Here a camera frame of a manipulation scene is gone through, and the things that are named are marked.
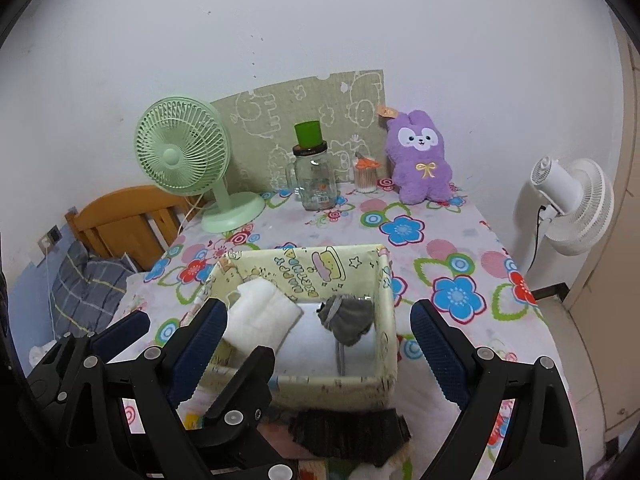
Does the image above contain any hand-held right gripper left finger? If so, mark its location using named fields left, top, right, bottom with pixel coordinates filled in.
left=65, top=300, right=229, bottom=480

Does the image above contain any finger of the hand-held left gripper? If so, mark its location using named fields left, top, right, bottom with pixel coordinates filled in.
left=27, top=310, right=152, bottom=411
left=145, top=346, right=301, bottom=480

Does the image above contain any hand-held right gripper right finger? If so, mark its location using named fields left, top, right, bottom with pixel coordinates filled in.
left=410, top=300, right=586, bottom=480

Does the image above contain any white fluffy cloth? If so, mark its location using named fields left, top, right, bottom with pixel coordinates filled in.
left=222, top=280, right=304, bottom=356

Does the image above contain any grey sock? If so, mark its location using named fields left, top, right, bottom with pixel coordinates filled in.
left=317, top=295, right=376, bottom=348

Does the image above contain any yellow printed fabric storage box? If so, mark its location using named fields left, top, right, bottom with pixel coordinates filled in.
left=192, top=244, right=401, bottom=411

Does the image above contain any black ribbed cloth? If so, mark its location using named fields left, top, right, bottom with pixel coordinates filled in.
left=287, top=407, right=412, bottom=461

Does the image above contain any cartoon printed packet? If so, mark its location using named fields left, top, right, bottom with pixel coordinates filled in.
left=180, top=395, right=215, bottom=432

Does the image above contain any grey plaid pillow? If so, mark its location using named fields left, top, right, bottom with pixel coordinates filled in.
left=50, top=242, right=136, bottom=336

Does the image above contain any white crumpled cloth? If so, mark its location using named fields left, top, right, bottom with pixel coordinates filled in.
left=29, top=342, right=58, bottom=368

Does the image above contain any floral tablecloth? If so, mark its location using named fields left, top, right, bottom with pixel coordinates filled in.
left=110, top=180, right=583, bottom=480

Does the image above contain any blue bed sheet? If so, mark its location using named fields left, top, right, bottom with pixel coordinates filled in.
left=7, top=260, right=68, bottom=361

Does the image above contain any wooden bed headboard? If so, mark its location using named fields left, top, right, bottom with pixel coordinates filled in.
left=65, top=185, right=201, bottom=273

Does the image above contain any purple plush bunny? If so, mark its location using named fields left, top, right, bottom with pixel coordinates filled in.
left=380, top=104, right=453, bottom=206

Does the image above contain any cotton swab container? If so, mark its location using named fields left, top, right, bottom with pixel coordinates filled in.
left=354, top=155, right=382, bottom=194

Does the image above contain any green desk fan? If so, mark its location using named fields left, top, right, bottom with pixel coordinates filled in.
left=134, top=92, right=266, bottom=233

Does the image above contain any white standing fan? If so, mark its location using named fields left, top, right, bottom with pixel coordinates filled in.
left=515, top=156, right=616, bottom=286

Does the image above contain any glass jar mug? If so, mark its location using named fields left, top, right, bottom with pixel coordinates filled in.
left=286, top=147, right=341, bottom=212

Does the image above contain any green cup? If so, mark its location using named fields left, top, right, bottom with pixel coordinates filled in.
left=294, top=121, right=328, bottom=150

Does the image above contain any green printed cardboard sheet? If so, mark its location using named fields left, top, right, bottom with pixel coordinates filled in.
left=210, top=69, right=388, bottom=196

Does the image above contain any wall socket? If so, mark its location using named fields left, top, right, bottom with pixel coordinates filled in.
left=39, top=225, right=63, bottom=256

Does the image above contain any white fan cable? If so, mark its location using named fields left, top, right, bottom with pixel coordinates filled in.
left=176, top=192, right=207, bottom=237

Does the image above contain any black fan cable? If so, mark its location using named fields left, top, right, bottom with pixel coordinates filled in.
left=527, top=204, right=548, bottom=273

